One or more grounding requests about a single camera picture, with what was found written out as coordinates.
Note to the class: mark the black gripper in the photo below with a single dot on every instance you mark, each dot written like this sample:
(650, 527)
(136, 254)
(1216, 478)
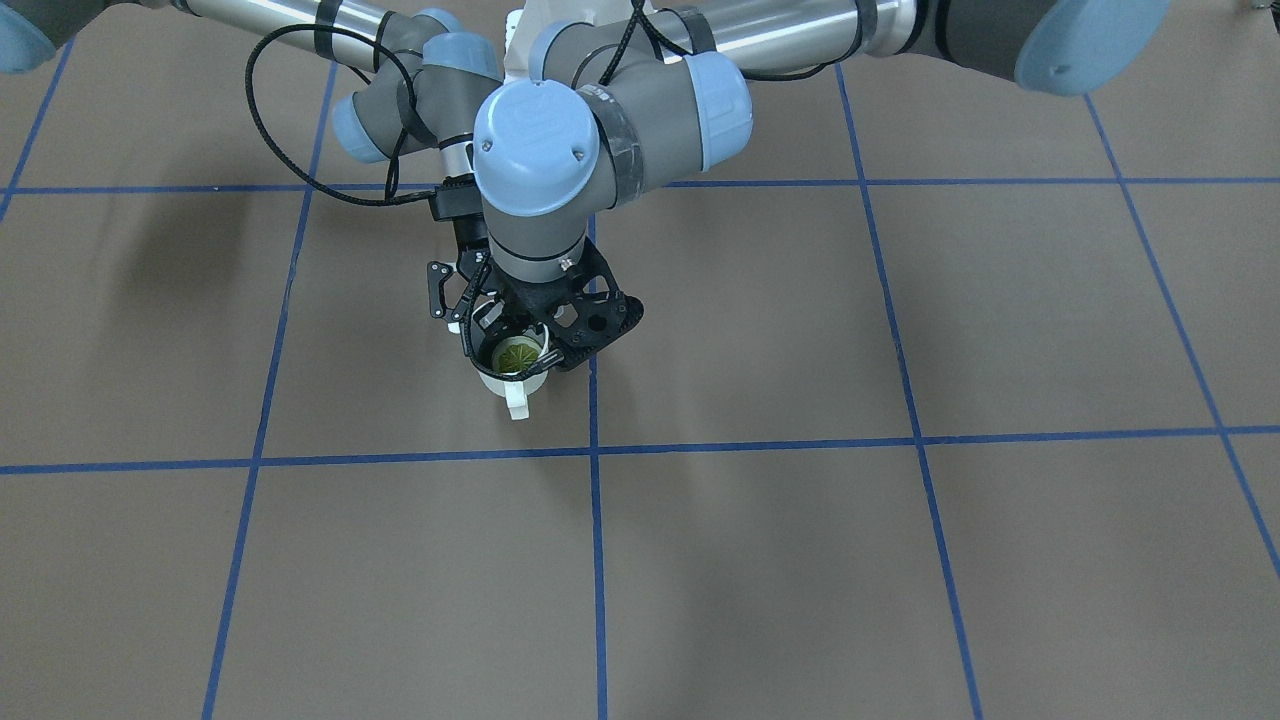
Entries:
(520, 304)
(441, 291)

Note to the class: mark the lemon slice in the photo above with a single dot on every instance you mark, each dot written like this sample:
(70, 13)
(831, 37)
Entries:
(515, 355)

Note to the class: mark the white mug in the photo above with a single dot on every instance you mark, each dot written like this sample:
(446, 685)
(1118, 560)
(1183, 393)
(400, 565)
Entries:
(516, 389)

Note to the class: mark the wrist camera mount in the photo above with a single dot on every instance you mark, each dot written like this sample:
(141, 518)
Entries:
(585, 310)

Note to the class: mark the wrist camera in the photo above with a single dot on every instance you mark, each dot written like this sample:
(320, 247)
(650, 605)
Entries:
(455, 198)

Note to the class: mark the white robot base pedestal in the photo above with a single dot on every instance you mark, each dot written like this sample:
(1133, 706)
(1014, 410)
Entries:
(522, 27)

